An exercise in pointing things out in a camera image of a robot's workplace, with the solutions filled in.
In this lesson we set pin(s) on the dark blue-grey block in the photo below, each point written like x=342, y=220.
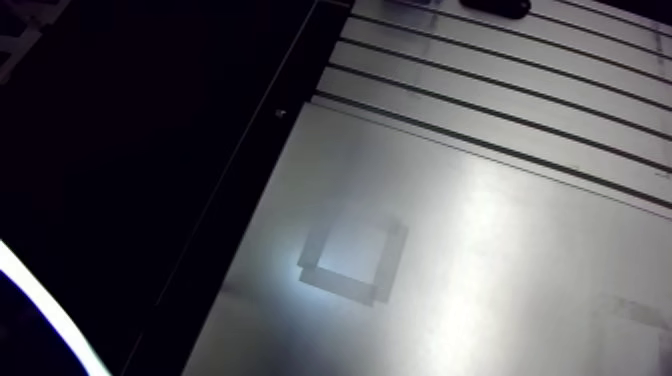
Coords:
x=409, y=1

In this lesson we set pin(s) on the black oval holder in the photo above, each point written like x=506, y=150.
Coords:
x=496, y=6

